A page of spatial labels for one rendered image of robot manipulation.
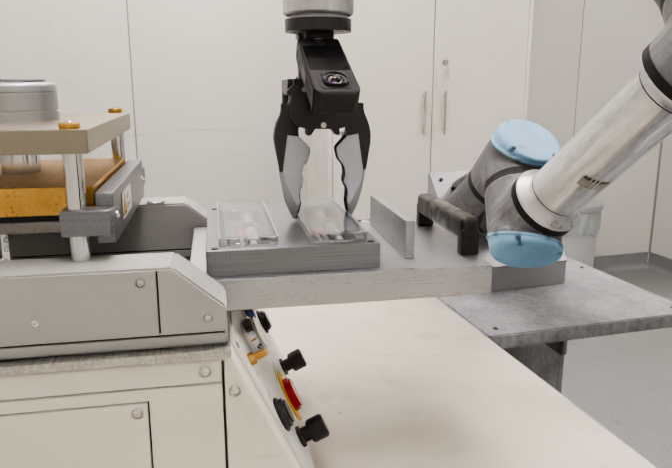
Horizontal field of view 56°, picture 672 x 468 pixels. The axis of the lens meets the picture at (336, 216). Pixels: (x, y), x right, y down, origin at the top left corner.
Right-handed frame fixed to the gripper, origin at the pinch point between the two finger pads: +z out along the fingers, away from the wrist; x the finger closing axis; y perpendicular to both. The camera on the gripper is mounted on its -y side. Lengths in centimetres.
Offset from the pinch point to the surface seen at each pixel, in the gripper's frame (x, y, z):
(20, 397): 27.4, -16.8, 11.1
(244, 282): 9.3, -10.9, 4.6
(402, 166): -74, 211, 23
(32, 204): 26.9, -10.2, -3.3
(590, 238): -173, 211, 62
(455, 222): -13.2, -5.7, 1.1
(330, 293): 1.2, -10.9, 6.2
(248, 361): 9.2, -12.8, 11.5
